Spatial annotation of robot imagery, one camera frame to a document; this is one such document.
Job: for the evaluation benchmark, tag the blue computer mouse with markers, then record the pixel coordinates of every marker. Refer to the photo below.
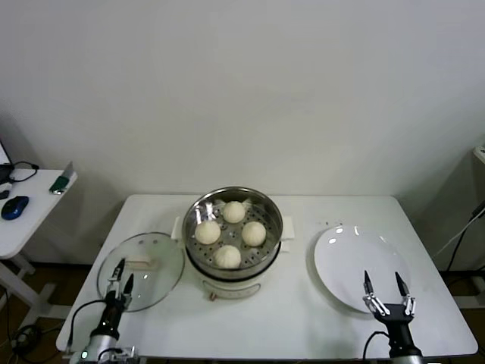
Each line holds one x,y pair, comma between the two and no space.
13,208

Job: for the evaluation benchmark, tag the white steamed baozi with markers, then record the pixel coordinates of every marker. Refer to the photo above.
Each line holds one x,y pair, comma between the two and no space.
207,232
233,211
227,257
253,233

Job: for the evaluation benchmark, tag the white side table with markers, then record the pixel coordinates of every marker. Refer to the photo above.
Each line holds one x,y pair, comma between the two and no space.
34,212

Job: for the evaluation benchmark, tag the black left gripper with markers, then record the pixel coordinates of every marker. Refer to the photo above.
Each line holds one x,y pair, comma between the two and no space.
113,312

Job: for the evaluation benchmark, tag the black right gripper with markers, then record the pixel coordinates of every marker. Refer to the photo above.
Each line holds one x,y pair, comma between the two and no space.
398,326

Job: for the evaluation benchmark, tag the steel perforated steamer basket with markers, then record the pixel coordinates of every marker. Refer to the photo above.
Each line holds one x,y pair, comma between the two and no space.
269,227

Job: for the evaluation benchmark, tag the green scraper tool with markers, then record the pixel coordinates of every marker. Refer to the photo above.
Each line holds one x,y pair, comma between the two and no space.
60,181

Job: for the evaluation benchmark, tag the round white plate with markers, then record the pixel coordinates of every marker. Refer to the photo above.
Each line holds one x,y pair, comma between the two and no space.
341,265

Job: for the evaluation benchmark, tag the round glass pot lid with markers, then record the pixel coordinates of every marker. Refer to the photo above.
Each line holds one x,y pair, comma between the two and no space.
159,250

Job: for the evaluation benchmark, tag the white floor stand base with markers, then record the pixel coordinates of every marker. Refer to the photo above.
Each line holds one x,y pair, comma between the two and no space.
468,299

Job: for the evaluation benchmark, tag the cream electric cooking pot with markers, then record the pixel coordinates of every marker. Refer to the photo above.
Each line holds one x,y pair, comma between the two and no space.
231,290

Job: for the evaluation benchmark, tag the white wall shelf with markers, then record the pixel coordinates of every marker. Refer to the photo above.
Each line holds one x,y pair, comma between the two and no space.
480,153

